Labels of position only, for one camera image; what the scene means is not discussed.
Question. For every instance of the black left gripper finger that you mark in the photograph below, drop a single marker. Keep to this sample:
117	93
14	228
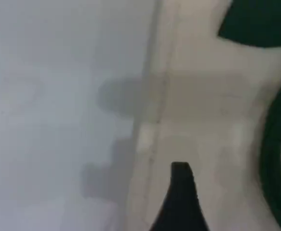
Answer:
181	204

